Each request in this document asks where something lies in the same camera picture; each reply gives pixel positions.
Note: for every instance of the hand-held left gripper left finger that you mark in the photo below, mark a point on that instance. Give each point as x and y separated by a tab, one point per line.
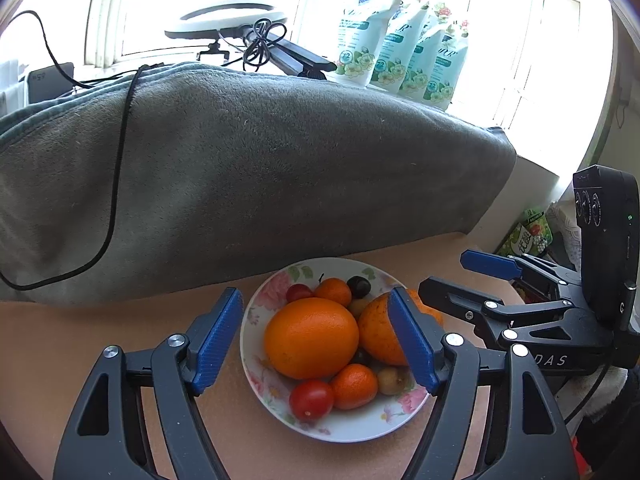
220	340

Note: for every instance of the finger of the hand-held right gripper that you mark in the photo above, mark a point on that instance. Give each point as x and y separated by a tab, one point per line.
490	262
450	295

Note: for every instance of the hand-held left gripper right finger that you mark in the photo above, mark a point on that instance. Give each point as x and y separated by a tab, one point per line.
412	335

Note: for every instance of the large speckled orange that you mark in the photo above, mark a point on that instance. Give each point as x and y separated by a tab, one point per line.
380	330

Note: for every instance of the dark cherry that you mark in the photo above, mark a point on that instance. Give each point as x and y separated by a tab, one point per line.
361	358

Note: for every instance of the dark plum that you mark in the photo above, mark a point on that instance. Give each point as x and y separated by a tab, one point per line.
359	286

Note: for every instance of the small mandarin with stem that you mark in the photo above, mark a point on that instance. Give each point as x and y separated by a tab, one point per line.
334	291

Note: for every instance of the large smooth orange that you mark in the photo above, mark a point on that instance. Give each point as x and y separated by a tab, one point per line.
310	337

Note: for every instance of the red cherry tomato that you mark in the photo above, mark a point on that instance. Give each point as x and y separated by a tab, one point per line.
311	400
299	293

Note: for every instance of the white floral plate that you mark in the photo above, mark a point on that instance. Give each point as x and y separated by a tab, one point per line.
350	425

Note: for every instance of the person's right forearm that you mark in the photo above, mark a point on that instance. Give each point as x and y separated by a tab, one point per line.
615	440

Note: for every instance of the person's right hand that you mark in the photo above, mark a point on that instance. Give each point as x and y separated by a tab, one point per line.
612	392

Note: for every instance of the green snack packet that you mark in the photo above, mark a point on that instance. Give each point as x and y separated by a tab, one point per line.
525	235

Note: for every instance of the white lace cloth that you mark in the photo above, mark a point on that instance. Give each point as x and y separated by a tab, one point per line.
565	230

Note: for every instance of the grey blanket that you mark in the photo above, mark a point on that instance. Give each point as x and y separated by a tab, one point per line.
275	170

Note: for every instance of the beige blanket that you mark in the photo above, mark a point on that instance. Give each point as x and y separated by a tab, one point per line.
40	350

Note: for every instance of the black tripod stand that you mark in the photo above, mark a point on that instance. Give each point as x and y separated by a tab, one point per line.
300	57

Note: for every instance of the dark grey charger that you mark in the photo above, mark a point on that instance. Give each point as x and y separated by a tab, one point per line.
50	82

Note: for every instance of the white window frame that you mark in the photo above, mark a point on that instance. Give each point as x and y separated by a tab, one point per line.
112	20

